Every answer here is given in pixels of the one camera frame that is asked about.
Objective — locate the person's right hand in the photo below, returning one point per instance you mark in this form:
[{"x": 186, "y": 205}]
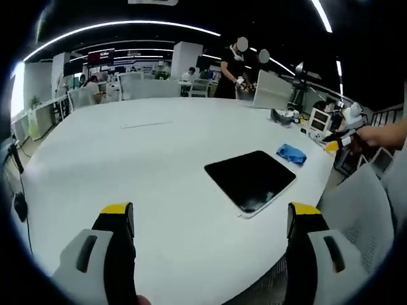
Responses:
[{"x": 370, "y": 135}]

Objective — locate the white game controller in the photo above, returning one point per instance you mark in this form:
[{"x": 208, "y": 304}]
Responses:
[{"x": 315, "y": 136}]

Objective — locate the white box device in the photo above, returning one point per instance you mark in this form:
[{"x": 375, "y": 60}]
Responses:
[{"x": 318, "y": 120}]

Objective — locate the blue cleaning cloth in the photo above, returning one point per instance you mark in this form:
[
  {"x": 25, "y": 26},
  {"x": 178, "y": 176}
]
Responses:
[{"x": 291, "y": 153}]

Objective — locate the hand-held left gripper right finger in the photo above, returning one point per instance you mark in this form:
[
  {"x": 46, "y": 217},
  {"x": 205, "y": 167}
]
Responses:
[{"x": 318, "y": 254}]

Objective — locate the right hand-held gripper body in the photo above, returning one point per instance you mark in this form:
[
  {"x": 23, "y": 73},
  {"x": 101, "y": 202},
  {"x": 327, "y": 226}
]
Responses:
[{"x": 351, "y": 119}]

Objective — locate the white desk divider panel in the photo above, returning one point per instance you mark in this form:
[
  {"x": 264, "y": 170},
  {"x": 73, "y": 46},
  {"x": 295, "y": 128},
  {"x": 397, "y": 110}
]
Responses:
[{"x": 271, "y": 90}]

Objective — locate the black tablet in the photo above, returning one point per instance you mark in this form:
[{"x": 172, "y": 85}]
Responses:
[{"x": 251, "y": 182}]

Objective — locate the white office chair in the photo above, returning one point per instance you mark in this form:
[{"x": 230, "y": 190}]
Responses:
[
  {"x": 79, "y": 98},
  {"x": 199, "y": 88},
  {"x": 130, "y": 84}
]

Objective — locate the black goggles headset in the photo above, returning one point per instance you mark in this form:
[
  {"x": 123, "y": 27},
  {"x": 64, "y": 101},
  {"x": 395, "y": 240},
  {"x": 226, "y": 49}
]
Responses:
[{"x": 280, "y": 118}]

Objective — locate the grey mesh office chair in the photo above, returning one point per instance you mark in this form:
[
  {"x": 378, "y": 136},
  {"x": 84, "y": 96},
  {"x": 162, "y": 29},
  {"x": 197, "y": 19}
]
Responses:
[{"x": 356, "y": 222}]

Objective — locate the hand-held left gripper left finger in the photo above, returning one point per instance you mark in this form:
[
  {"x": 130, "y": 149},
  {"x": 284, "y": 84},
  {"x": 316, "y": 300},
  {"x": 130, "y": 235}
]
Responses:
[{"x": 95, "y": 254}]

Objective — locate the green potted plant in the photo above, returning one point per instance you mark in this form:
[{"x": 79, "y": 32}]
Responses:
[{"x": 33, "y": 103}]

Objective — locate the person's left hand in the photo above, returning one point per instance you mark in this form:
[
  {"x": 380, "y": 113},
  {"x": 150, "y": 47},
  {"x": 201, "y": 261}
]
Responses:
[{"x": 144, "y": 300}]

